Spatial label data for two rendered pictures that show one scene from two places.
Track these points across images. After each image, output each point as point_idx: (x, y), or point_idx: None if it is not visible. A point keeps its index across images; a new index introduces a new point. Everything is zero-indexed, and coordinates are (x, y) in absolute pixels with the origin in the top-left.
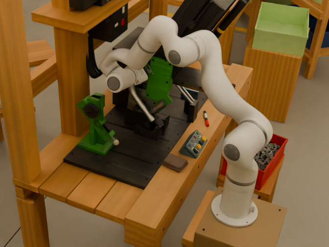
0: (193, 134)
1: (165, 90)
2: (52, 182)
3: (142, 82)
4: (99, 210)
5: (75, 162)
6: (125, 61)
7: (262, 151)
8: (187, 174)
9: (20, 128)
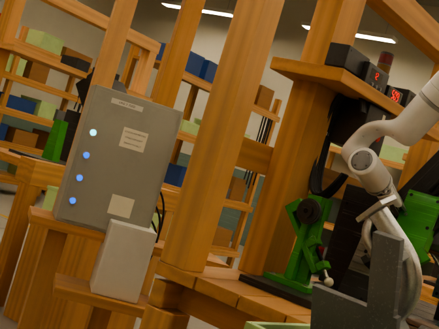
0: None
1: (421, 241)
2: (218, 281)
3: (392, 207)
4: (294, 317)
5: (258, 280)
6: (390, 125)
7: None
8: None
9: (214, 161)
